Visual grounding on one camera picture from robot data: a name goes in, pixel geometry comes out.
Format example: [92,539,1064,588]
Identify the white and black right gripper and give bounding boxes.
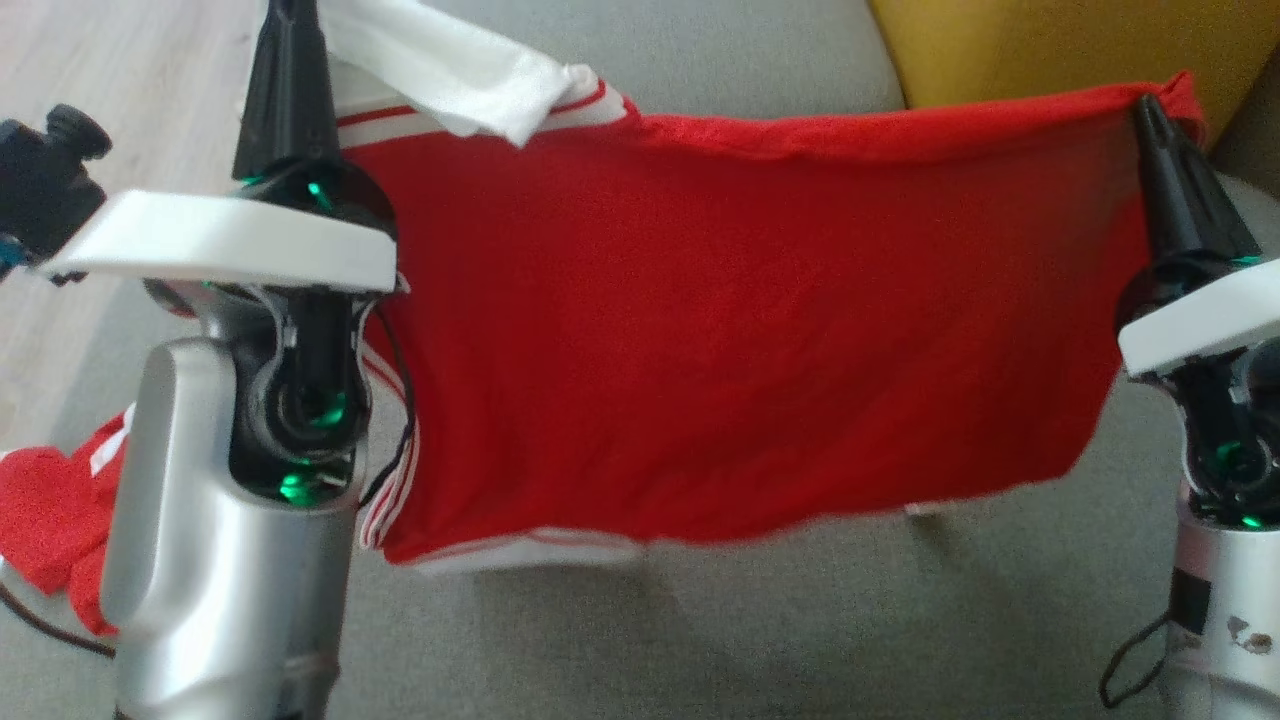
[1115,93,1280,379]

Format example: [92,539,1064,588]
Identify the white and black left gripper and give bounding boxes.
[38,0,401,294]

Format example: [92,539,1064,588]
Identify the red and white jersey shirt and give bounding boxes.
[318,0,1208,578]

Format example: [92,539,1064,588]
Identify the red shorts with white stripe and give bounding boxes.
[0,405,136,638]

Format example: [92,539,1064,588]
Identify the large yellow sofa backrest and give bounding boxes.
[868,0,1280,151]

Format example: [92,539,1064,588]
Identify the grey fabric sofa ottoman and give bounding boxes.
[0,0,1280,720]

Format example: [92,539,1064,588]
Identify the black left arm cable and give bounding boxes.
[0,300,419,661]

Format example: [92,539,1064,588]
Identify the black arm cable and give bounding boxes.
[1100,610,1183,711]
[0,300,419,661]

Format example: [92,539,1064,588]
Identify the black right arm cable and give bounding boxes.
[1100,610,1183,711]

